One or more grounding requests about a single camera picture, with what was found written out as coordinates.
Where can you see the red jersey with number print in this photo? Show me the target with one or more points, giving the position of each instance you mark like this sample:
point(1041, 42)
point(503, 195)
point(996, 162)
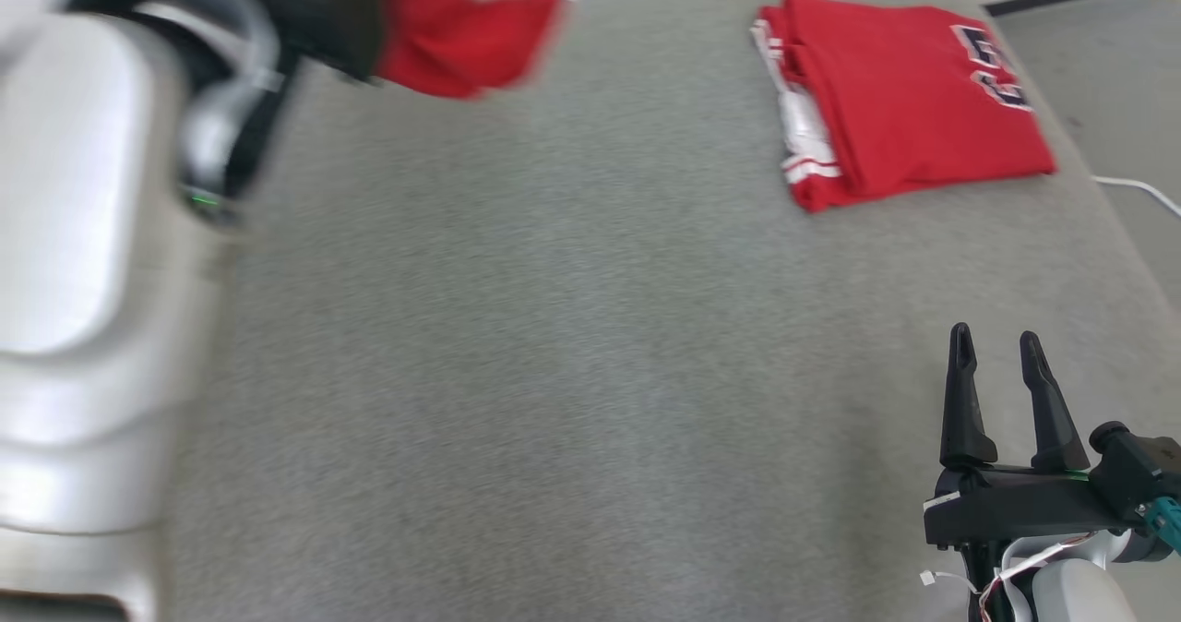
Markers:
point(904, 96)

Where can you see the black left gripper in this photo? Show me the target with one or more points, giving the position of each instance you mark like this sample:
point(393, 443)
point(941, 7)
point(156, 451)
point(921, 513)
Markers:
point(314, 4)

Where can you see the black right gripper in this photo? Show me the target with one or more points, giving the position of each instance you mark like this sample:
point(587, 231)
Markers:
point(1015, 507)

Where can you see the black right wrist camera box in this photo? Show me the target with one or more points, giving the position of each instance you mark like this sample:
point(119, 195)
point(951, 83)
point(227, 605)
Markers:
point(1135, 474)

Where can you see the red shorts with white stripe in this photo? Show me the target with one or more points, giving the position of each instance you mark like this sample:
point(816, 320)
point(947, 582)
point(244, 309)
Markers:
point(461, 41)

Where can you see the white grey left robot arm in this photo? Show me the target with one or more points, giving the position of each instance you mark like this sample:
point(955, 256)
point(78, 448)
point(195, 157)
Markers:
point(74, 234)

